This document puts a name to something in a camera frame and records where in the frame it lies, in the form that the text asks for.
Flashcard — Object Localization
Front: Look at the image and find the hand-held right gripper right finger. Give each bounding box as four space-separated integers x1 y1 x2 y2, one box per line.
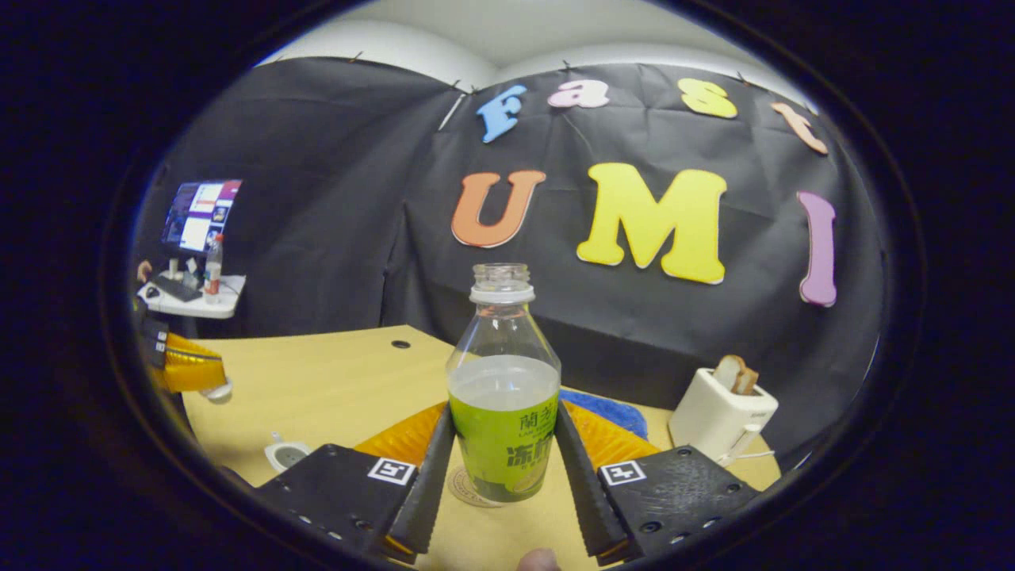
555 399 762 565

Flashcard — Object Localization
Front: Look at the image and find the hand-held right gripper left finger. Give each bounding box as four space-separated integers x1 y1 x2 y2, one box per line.
254 400 457 564

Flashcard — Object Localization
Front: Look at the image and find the round brown coaster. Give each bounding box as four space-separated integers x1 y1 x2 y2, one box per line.
448 466 508 508

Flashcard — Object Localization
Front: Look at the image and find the green label water bottle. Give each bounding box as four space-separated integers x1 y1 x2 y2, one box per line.
446 263 562 504

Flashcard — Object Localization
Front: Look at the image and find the red label plastic bottle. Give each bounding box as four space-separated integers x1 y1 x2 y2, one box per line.
204 233 225 305

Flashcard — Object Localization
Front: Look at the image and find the white side table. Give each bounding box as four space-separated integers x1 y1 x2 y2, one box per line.
136 274 247 320

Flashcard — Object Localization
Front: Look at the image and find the black keyboard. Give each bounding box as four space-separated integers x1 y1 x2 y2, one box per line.
151 274 203 303

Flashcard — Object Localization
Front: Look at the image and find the blue towel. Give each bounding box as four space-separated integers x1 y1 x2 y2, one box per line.
559 387 649 441

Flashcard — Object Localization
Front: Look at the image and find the white toaster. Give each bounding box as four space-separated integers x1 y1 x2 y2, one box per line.
668 367 779 465

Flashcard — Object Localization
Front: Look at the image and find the computer monitor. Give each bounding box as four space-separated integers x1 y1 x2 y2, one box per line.
161 179 243 255

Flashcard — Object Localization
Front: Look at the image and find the pale bread slice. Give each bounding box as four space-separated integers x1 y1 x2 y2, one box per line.
712 354 748 391

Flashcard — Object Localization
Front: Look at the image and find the black backdrop cloth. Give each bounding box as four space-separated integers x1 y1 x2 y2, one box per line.
135 56 885 477

